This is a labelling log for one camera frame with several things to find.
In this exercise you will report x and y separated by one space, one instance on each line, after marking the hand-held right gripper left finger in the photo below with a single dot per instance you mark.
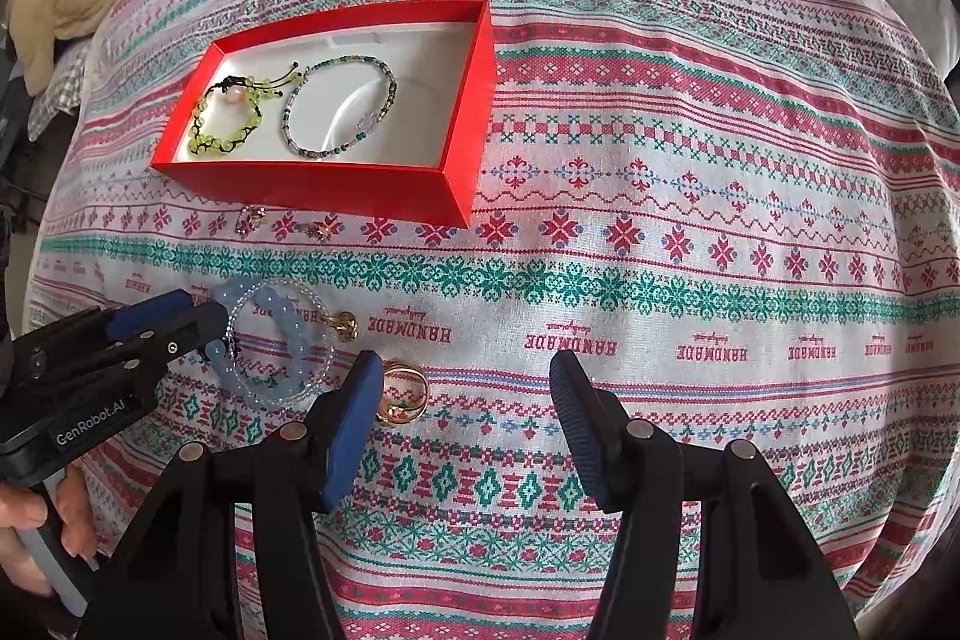
351 437

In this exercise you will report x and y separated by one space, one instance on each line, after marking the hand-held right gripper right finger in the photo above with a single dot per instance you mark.
576 430

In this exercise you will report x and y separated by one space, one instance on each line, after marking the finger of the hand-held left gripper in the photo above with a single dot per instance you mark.
187 332
154 312

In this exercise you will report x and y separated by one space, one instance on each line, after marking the interlocked gold rings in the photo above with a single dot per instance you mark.
394 411

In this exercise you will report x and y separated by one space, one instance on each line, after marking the red cardboard box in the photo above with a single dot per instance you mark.
360 194

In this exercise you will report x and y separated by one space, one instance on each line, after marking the person's left hand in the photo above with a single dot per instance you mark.
75 512

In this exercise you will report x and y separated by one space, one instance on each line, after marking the small pink gold earring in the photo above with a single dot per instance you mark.
251 220

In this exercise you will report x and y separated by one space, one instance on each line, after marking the grey checked cloth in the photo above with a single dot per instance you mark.
64 85

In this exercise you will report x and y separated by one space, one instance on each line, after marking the patterned woven blanket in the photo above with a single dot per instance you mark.
675 160

